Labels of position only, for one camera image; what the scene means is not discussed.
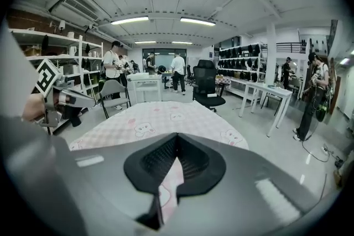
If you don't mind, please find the black floor cable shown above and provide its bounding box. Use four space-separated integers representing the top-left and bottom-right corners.
300 139 337 164

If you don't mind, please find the pink checkered bear cloth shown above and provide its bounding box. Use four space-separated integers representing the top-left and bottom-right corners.
69 100 249 225

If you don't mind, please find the ceiling air conditioner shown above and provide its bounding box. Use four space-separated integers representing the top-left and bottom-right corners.
49 0 101 23

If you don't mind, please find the white shelf unit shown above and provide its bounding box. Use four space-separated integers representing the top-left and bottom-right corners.
7 27 105 132

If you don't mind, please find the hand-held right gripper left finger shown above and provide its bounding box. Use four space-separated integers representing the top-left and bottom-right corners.
0 116 179 234

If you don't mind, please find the black balcony railing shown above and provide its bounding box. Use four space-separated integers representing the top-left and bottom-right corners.
275 41 308 54

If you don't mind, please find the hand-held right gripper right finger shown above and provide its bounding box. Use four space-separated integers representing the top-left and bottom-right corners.
162 132 337 235

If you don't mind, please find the long ceiling lamp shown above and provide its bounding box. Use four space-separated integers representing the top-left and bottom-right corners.
110 15 150 26
179 17 217 27

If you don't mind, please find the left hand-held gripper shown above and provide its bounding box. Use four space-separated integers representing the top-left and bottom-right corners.
34 58 98 128

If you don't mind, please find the white shelf with black bags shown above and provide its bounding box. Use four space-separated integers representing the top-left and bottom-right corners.
217 42 268 98

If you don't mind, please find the black office chair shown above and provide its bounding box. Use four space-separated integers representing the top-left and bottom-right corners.
191 59 227 113

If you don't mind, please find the white desk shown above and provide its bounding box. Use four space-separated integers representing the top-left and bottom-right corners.
126 72 163 105
238 81 294 138

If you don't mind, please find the person's left forearm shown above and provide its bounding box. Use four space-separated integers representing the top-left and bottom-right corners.
22 93 46 123

